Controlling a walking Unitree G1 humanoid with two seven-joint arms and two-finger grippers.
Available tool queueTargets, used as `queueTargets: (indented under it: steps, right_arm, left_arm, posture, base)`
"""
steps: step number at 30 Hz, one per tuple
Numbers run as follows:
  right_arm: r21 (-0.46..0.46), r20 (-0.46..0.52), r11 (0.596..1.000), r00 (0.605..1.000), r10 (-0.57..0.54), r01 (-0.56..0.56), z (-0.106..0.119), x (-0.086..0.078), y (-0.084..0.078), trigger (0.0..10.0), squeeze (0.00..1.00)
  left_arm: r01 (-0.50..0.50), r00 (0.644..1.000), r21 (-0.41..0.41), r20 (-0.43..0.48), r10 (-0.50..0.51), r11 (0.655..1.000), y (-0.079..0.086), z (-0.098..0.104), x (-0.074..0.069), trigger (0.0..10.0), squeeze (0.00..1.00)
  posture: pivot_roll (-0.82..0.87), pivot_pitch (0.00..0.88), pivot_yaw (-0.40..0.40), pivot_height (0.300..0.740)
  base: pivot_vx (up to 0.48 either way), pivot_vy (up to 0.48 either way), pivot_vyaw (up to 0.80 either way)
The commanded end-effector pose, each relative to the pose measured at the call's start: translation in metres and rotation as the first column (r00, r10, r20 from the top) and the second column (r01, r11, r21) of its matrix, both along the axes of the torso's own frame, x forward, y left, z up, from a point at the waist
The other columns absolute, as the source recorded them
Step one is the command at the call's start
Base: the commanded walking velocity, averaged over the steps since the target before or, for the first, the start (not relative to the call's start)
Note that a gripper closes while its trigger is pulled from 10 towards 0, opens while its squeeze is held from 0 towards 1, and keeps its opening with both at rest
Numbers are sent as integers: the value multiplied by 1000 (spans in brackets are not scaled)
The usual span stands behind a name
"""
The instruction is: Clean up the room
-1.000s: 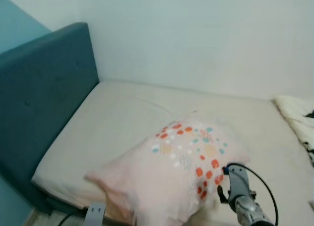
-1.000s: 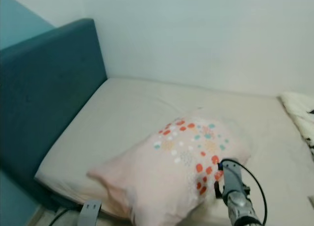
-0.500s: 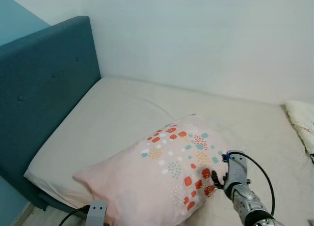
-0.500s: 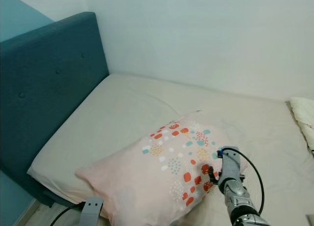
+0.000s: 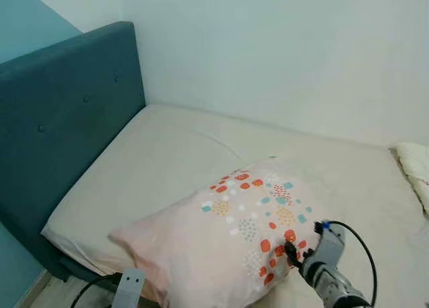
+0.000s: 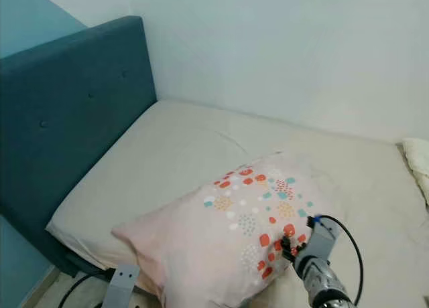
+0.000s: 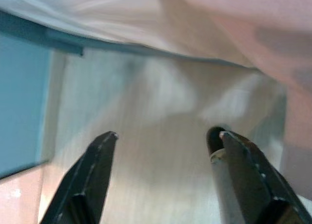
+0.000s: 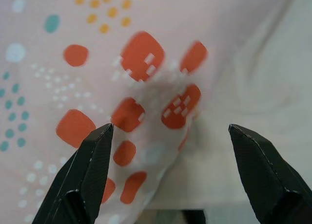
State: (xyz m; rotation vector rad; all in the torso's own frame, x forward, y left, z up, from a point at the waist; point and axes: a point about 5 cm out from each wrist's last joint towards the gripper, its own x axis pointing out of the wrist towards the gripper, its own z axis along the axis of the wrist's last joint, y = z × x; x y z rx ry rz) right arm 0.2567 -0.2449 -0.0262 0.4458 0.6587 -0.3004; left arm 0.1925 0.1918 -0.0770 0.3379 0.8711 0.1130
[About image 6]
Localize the pink pillow with coloured dots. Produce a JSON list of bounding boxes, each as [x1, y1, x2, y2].
[[111, 152, 329, 308]]

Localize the cream cartoon print duvet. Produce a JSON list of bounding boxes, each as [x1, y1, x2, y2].
[[402, 137, 429, 205]]

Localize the cream sheeted bed mattress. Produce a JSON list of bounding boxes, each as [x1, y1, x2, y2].
[[46, 99, 429, 308]]

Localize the teal upholstered headboard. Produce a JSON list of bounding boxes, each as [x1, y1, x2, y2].
[[0, 15, 158, 275]]

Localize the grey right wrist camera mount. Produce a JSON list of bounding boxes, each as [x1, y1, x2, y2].
[[305, 216, 339, 265]]

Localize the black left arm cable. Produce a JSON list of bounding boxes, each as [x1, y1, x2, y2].
[[58, 271, 115, 308]]

